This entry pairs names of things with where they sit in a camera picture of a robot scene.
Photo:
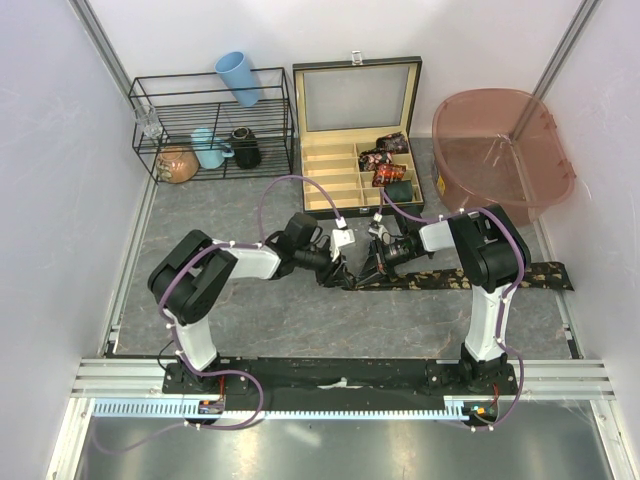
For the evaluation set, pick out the pink transparent plastic tub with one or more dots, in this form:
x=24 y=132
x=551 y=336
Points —
x=499 y=146

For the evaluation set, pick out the light blue mug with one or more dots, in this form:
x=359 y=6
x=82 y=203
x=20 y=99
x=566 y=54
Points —
x=211 y=151

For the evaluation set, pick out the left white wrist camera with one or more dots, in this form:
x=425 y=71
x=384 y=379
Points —
x=341 y=236

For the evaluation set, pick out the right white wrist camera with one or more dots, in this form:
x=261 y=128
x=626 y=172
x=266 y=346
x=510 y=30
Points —
x=377 y=230

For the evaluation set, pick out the black ceramic jar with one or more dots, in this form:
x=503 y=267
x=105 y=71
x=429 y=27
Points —
x=246 y=150

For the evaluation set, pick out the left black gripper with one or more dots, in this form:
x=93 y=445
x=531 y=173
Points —
x=336 y=274

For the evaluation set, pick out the red patterned rolled tie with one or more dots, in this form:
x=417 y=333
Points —
x=386 y=174

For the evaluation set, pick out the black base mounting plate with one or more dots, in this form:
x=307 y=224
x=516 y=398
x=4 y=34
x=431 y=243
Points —
x=312 y=382

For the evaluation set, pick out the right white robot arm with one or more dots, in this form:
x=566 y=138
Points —
x=493 y=257

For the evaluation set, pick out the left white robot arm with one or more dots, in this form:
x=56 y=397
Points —
x=188 y=281

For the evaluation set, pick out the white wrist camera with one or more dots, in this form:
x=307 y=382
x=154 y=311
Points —
x=341 y=236
x=377 y=230

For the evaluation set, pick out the dark green rolled tie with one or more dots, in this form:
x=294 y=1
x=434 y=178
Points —
x=400 y=191

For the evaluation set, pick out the clear glass cup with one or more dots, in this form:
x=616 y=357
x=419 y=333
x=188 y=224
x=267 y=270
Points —
x=147 y=119

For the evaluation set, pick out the brown round vase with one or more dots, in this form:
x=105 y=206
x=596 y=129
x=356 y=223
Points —
x=176 y=164

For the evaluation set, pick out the blue plastic cup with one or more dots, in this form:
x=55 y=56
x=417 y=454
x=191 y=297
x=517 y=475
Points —
x=234 y=70

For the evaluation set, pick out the black wooden tie box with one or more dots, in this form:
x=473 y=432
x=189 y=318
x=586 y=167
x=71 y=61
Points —
x=343 y=108

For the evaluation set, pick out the light blue cable duct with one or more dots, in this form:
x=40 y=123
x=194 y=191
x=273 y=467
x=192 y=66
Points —
x=196 y=409

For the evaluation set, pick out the dark floral necktie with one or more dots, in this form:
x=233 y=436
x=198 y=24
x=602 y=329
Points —
x=539 y=275

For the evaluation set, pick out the dark pink patterned rolled tie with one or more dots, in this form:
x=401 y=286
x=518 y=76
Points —
x=394 y=143

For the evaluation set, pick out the black pink floral rolled tie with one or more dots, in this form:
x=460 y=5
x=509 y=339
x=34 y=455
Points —
x=370 y=160

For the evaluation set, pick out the black wire rack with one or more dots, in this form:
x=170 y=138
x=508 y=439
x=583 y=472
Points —
x=185 y=102

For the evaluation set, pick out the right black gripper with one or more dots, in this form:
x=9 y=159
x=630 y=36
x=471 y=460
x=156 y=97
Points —
x=378 y=263

